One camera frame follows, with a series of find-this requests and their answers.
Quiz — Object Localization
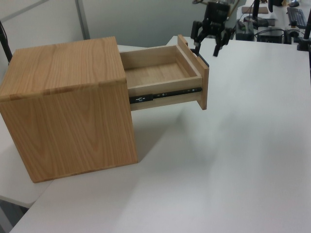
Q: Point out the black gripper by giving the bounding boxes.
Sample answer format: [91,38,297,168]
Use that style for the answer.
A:
[190,0,235,57]

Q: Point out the wooden drawer with black handle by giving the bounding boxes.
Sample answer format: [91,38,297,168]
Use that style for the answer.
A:
[119,34,210,111]

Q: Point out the black device with green part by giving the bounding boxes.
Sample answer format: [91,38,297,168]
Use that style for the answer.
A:
[236,19,255,41]

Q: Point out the brown flat pad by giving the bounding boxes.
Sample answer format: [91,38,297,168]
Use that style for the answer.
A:
[241,6,269,15]

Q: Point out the black monitor stand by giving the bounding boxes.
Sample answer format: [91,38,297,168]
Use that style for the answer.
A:
[243,0,269,27]

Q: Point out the black computer box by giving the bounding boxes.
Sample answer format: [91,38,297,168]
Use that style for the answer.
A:
[257,29,285,44]

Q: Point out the black computer keyboard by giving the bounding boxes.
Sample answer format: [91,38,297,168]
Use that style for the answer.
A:
[286,6,308,28]

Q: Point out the light wooden cabinet box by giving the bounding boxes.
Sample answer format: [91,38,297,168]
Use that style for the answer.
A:
[0,36,138,184]

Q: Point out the thin black pole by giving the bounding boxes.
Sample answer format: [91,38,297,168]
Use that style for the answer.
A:
[0,20,13,67]

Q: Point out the black clamp mount with pole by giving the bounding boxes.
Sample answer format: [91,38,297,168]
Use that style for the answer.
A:
[295,9,311,52]

